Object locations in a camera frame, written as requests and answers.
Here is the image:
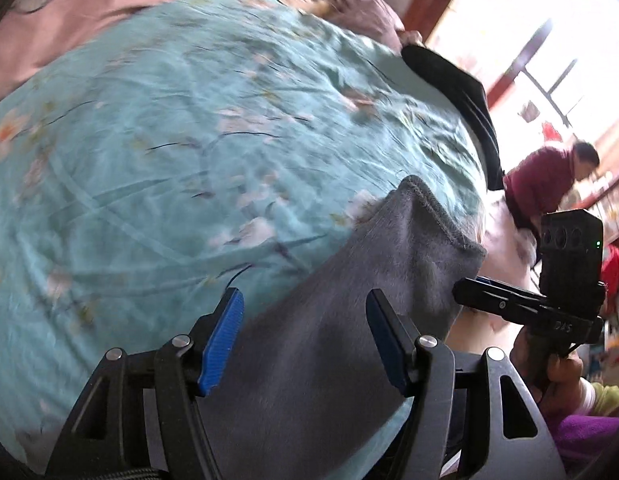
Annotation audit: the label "red cloth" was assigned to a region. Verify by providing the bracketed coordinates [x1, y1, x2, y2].
[603, 244, 619, 313]

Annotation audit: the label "person's right forearm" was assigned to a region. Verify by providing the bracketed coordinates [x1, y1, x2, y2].
[579, 380, 619, 418]

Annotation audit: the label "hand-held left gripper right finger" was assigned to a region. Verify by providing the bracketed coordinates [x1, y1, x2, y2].
[365, 289, 571, 480]

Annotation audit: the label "mauve pillow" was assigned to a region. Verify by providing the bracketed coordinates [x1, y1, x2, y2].
[309, 0, 407, 53]

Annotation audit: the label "teal floral bed sheet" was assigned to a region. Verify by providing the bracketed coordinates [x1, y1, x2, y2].
[0, 0, 487, 476]

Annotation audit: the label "white fluffy cloth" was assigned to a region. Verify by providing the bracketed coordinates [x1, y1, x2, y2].
[482, 199, 543, 293]

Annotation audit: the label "person's right hand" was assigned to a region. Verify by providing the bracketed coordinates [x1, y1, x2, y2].
[509, 331, 588, 414]

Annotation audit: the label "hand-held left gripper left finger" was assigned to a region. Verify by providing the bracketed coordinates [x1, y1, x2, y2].
[44, 287, 246, 480]

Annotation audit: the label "black garment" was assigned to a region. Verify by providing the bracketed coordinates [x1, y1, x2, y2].
[401, 44, 506, 192]

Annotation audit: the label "window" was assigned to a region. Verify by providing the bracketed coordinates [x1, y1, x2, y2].
[424, 0, 619, 161]

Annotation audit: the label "grey pants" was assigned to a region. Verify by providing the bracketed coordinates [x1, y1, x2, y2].
[200, 175, 488, 480]

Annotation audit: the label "purple cloth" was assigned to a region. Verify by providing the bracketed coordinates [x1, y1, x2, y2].
[552, 411, 619, 473]

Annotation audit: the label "pink blanket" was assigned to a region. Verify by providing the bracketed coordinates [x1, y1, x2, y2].
[0, 0, 275, 106]

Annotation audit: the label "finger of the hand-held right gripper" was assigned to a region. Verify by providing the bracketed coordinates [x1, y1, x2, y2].
[452, 276, 548, 321]

